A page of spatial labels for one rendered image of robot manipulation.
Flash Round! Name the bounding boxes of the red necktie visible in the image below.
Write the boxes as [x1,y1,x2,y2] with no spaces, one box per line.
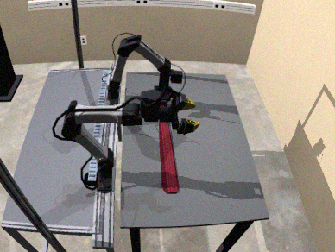
[159,119,179,194]

